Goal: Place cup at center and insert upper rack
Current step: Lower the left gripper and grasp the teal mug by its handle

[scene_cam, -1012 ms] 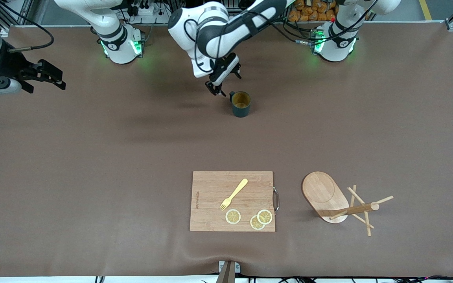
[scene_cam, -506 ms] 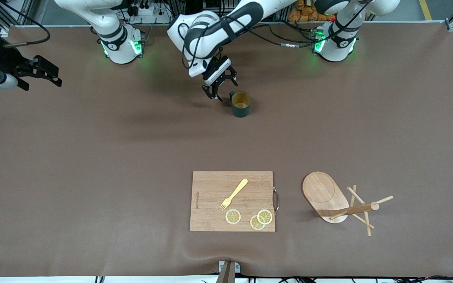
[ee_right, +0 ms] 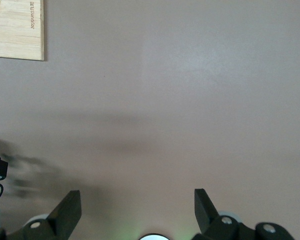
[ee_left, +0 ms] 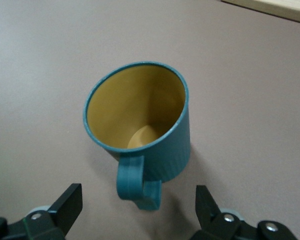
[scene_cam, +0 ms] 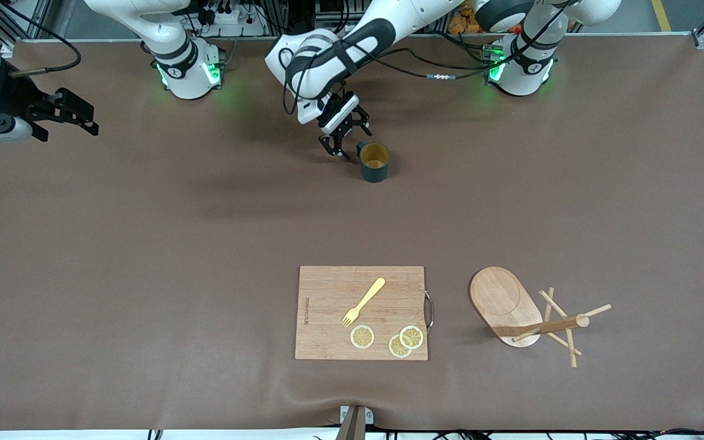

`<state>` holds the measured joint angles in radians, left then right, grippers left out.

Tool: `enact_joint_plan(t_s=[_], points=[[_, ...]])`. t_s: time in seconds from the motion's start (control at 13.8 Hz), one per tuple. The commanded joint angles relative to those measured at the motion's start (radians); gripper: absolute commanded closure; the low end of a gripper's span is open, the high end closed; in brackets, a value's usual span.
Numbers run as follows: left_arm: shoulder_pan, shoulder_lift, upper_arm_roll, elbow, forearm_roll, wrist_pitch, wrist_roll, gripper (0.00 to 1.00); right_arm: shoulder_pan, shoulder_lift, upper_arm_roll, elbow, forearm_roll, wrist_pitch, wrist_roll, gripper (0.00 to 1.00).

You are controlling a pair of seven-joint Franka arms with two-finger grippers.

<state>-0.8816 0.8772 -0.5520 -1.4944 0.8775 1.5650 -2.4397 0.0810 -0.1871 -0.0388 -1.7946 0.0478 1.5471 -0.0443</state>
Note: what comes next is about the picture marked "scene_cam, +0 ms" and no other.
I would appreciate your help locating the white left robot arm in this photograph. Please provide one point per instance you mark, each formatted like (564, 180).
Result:
(327, 61)

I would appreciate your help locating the bag of orange snacks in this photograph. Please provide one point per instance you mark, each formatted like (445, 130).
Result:
(459, 24)

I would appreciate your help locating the dark green mug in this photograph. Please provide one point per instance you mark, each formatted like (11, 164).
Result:
(373, 174)

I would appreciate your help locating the bamboo cutting board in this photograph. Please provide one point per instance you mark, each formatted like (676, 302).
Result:
(327, 305)

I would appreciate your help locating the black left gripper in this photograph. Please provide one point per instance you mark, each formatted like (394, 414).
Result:
(349, 120)

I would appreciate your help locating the wooden mug tree rack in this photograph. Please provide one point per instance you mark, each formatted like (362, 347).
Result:
(502, 299)

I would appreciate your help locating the brown table mat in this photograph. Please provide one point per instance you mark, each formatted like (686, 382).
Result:
(205, 305)

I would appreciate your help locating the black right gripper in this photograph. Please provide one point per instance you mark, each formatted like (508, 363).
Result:
(11, 98)

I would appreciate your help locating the yellow plastic fork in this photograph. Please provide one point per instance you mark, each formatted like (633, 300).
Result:
(364, 300)

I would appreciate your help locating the lemon slice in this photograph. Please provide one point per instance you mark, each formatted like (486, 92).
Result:
(362, 337)
(396, 349)
(412, 337)

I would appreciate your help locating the grey metal camera mount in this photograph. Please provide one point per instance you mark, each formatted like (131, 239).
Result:
(355, 425)

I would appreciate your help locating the white power strip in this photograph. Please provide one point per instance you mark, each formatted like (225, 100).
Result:
(242, 27)

